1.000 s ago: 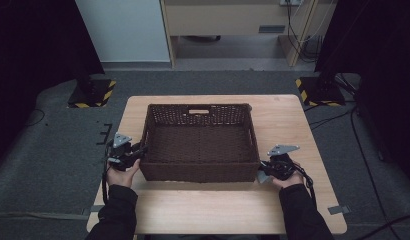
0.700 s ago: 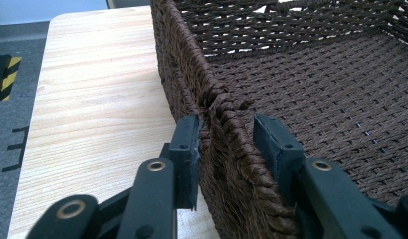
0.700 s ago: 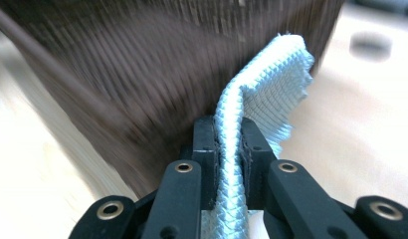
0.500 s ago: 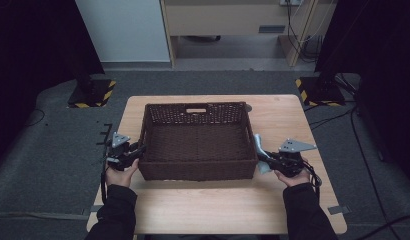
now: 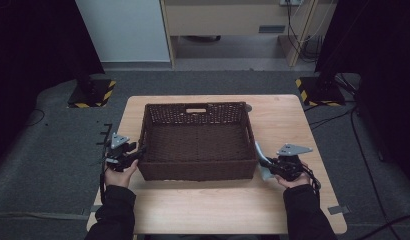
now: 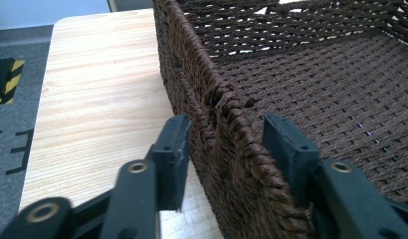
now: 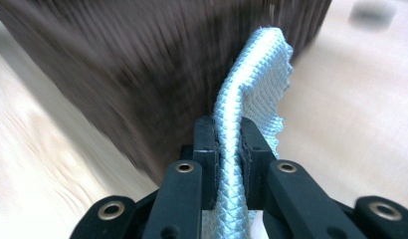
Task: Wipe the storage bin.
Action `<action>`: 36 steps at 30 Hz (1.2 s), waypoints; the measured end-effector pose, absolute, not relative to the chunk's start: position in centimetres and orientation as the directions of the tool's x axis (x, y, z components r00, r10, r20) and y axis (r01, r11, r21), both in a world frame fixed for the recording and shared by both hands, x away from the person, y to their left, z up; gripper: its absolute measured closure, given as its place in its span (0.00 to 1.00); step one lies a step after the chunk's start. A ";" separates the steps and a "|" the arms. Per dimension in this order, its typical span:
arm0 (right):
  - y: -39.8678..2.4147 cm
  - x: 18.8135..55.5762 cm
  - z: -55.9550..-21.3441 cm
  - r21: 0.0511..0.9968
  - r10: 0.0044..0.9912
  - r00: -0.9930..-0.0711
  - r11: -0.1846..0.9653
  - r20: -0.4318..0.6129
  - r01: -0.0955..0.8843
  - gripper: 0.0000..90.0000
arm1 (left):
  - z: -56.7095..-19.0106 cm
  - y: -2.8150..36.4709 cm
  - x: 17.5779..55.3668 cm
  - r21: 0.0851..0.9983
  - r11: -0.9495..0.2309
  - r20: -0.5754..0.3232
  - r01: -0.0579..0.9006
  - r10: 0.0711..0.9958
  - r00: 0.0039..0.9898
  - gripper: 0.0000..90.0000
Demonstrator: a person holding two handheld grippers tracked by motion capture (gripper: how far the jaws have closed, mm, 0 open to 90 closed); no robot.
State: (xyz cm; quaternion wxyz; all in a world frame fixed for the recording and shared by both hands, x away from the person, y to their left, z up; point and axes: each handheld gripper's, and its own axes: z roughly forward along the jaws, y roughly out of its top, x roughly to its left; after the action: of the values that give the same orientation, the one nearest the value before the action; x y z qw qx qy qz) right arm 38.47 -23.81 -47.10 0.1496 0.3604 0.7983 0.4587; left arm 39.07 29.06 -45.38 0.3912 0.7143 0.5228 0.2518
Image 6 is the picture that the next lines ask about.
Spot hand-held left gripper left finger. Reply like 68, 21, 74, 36
145, 114, 193, 212

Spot brown woven basket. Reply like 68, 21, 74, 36
151, 0, 408, 239

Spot striped black stand base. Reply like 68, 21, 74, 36
0, 58, 26, 106

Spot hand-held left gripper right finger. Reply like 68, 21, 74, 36
263, 114, 322, 208

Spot black floor tape marks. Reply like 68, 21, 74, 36
5, 128, 35, 176

